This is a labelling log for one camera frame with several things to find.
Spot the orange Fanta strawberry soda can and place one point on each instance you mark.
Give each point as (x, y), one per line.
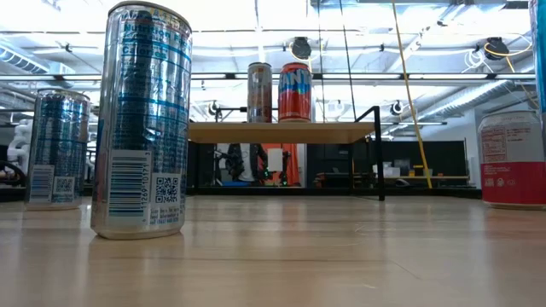
(295, 102)

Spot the slim pale can black top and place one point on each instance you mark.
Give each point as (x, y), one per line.
(259, 94)

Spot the silver blue slim energy can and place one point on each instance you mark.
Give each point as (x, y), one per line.
(141, 128)
(57, 149)
(541, 55)

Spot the wooden shelf black legs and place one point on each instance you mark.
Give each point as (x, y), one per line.
(277, 133)

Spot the orange cloth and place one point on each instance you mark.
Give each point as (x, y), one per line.
(293, 166)

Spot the person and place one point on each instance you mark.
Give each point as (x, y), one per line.
(245, 162)

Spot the black partition panel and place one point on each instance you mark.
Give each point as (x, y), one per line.
(443, 158)

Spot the white pink soda can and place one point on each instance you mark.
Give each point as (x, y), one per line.
(512, 170)

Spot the white machine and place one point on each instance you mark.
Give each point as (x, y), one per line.
(19, 145)

